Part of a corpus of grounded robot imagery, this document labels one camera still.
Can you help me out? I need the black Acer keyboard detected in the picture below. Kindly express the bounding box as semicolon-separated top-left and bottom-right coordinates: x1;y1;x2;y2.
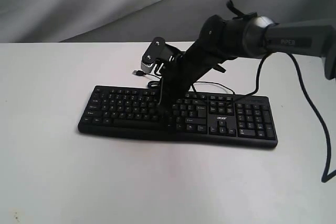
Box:
78;86;278;148

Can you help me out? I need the black USB keyboard cable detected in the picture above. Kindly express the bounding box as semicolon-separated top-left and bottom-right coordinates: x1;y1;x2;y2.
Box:
131;69;236;95

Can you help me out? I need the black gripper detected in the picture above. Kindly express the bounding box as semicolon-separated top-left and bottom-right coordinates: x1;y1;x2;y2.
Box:
157;42;226;127

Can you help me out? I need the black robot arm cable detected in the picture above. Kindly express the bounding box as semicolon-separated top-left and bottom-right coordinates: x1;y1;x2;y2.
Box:
234;52;336;183

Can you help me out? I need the grey backdrop cloth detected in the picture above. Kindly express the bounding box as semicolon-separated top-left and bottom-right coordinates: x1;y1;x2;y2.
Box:
1;0;335;42

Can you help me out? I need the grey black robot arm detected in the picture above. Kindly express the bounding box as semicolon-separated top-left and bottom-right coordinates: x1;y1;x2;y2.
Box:
159;15;335;111

